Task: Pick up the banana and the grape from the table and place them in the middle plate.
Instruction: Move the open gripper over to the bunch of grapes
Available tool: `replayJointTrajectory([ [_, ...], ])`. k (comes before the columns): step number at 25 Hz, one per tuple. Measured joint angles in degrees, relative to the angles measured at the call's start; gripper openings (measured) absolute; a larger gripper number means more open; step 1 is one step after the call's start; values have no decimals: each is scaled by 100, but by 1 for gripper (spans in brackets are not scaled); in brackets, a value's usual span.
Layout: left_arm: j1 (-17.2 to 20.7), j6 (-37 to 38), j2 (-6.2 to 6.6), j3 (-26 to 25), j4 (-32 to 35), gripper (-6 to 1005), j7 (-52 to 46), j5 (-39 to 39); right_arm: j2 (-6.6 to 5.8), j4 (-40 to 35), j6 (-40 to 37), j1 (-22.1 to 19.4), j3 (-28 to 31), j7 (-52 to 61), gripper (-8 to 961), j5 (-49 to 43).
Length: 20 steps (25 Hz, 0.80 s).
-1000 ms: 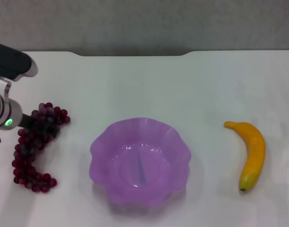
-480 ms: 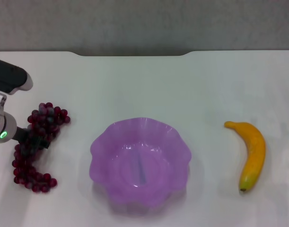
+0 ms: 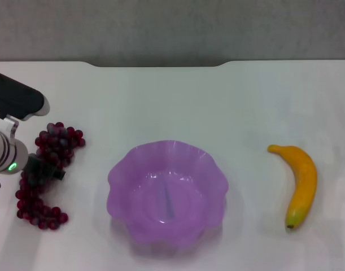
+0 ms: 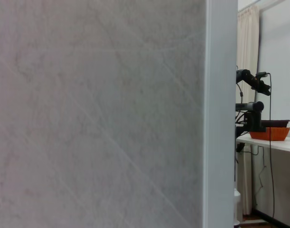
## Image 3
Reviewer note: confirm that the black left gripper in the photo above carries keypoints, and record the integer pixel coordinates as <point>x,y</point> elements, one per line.
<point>38,169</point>

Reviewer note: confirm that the dark red grape bunch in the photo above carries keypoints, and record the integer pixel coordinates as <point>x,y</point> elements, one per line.
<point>31,206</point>

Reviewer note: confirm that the yellow banana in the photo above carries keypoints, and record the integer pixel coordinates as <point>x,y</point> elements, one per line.
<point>302,180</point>

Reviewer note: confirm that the purple scalloped plastic bowl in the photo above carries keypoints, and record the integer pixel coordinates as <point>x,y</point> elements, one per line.
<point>166,197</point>

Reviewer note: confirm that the silver camera mount bracket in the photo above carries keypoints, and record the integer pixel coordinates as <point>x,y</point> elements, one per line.
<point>8,124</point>

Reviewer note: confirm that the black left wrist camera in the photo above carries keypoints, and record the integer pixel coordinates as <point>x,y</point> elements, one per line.
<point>17,97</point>

